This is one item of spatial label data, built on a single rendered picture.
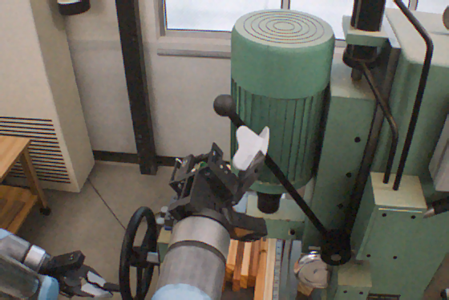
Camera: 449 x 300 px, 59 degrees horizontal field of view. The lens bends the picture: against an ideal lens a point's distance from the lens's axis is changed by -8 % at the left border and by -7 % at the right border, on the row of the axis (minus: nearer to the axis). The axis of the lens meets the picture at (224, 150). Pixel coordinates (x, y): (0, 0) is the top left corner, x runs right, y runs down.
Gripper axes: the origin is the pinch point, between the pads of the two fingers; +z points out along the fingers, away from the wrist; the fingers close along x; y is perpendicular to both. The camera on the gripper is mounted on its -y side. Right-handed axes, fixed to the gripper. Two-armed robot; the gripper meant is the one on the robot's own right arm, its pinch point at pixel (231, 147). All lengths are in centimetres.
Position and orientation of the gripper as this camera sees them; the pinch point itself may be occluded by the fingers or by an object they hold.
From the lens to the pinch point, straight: 71.3
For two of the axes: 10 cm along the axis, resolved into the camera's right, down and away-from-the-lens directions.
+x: -8.1, 3.8, 4.5
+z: 1.4, -6.3, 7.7
